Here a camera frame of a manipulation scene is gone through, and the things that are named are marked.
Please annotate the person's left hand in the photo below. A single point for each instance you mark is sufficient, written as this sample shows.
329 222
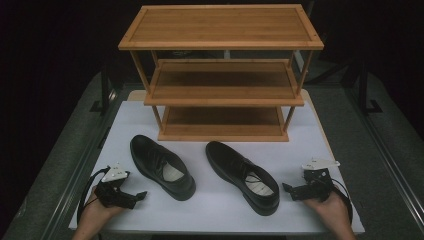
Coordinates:
96 213

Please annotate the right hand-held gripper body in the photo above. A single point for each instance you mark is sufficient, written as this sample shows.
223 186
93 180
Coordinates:
315 185

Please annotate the black leather shoe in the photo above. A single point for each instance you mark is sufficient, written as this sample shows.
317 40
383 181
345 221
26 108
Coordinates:
230 163
150 159

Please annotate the person's right hand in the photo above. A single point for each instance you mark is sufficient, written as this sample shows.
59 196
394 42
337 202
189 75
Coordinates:
330 210

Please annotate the white table mat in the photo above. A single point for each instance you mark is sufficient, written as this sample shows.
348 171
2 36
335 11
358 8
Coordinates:
213 206

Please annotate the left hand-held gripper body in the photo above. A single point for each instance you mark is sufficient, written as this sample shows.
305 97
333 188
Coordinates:
115 195

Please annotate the black metal stand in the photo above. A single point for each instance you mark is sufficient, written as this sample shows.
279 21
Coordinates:
365 90
105 90

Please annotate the wooden three-tier shoe rack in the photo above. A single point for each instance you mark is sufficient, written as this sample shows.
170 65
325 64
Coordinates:
220 26

